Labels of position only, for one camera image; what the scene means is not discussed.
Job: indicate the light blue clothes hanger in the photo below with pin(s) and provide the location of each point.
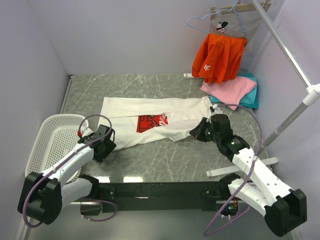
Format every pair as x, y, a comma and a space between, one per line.
232, 10

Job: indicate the white perforated laundry basket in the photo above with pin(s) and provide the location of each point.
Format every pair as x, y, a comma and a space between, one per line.
57, 136

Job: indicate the teal folded t-shirt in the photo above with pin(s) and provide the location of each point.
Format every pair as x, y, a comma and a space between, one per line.
251, 97

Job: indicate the orange t-shirt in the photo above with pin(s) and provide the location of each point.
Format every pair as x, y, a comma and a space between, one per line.
219, 58

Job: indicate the pink folded t-shirt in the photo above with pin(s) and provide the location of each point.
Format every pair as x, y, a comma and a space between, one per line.
232, 91

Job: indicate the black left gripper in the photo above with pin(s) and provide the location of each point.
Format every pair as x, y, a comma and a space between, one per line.
110, 146

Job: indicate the black base beam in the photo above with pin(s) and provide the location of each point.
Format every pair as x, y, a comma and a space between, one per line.
157, 196

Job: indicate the beige canvas tote bag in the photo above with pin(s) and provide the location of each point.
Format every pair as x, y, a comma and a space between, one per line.
228, 24

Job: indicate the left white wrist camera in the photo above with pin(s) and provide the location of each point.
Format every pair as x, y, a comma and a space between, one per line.
84, 132

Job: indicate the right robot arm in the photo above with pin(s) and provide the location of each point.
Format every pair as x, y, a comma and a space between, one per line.
262, 180

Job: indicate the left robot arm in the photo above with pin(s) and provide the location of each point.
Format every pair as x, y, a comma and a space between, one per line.
57, 180

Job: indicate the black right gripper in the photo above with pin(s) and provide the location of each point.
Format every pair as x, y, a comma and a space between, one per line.
197, 132

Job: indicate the white t-shirt with red print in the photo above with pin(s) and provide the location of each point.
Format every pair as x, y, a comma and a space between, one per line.
138, 121

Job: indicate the metal clothes rack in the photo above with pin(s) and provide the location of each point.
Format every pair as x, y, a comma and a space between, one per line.
287, 62

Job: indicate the aluminium frame rail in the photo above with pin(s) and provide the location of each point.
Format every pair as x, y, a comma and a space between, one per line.
43, 201

